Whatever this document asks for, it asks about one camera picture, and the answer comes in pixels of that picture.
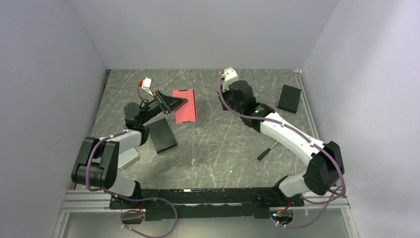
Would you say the black box near left arm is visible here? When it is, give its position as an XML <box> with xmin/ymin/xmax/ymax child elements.
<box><xmin>147</xmin><ymin>118</ymin><xmax>177</xmax><ymax>154</ymax></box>

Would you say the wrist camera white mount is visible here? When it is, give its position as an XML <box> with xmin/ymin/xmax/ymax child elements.
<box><xmin>139</xmin><ymin>77</ymin><xmax>154</xmax><ymax>97</ymax></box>
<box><xmin>221</xmin><ymin>67</ymin><xmax>239</xmax><ymax>92</ymax></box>

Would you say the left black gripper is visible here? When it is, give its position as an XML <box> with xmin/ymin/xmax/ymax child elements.
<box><xmin>140</xmin><ymin>89</ymin><xmax>188</xmax><ymax>125</ymax></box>

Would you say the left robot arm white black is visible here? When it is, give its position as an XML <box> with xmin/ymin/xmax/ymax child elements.
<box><xmin>71</xmin><ymin>90</ymin><xmax>188</xmax><ymax>208</ymax></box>

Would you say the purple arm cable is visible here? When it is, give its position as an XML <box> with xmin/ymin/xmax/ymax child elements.
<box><xmin>217</xmin><ymin>72</ymin><xmax>347</xmax><ymax>230</ymax></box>
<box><xmin>85</xmin><ymin>83</ymin><xmax>178</xmax><ymax>238</ymax></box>

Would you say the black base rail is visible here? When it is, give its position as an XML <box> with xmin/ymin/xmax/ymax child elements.
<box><xmin>109</xmin><ymin>187</ymin><xmax>304</xmax><ymax>221</ymax></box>

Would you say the aluminium frame rail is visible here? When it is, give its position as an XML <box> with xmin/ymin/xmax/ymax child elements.
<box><xmin>60</xmin><ymin>190</ymin><xmax>111</xmax><ymax>213</ymax></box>

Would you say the hammer with black handle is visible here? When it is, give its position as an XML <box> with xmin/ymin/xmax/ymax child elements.
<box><xmin>257</xmin><ymin>141</ymin><xmax>279</xmax><ymax>161</ymax></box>

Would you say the black box near right wall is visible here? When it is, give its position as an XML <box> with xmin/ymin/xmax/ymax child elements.
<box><xmin>277</xmin><ymin>85</ymin><xmax>301</xmax><ymax>114</ymax></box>

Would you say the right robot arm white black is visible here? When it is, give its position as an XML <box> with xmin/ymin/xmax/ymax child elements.
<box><xmin>218</xmin><ymin>78</ymin><xmax>344</xmax><ymax>206</ymax></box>

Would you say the red cardboard paper box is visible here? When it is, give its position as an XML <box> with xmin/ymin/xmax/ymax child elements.
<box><xmin>172</xmin><ymin>89</ymin><xmax>197</xmax><ymax>123</ymax></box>

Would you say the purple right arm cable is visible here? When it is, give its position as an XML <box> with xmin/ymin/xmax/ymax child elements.
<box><xmin>217</xmin><ymin>72</ymin><xmax>347</xmax><ymax>230</ymax></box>

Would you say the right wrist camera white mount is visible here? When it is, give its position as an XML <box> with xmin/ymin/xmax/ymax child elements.
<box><xmin>221</xmin><ymin>67</ymin><xmax>239</xmax><ymax>92</ymax></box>

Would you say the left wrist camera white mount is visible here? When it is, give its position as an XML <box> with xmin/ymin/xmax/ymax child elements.
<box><xmin>139</xmin><ymin>77</ymin><xmax>154</xmax><ymax>97</ymax></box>

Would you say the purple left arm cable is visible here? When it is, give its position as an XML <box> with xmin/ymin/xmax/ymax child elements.
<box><xmin>85</xmin><ymin>83</ymin><xmax>178</xmax><ymax>238</ymax></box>

